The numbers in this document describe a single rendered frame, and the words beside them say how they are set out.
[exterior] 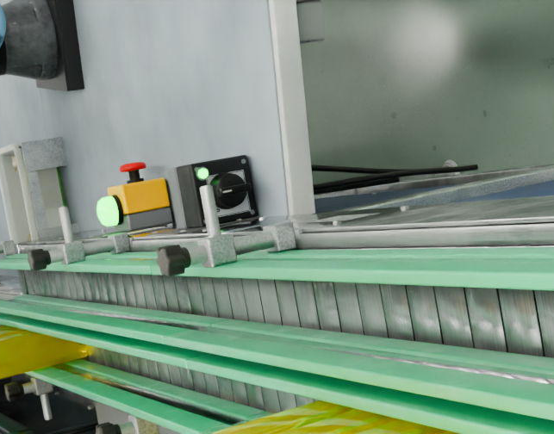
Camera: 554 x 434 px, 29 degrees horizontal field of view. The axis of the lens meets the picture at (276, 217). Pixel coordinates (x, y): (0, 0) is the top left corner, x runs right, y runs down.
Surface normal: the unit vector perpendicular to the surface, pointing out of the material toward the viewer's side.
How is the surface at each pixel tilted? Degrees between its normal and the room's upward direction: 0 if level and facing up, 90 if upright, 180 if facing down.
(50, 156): 90
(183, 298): 0
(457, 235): 0
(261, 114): 0
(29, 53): 71
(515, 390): 90
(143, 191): 90
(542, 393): 90
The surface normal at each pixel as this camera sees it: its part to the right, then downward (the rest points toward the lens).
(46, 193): 0.46, -0.04
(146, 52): -0.87, 0.18
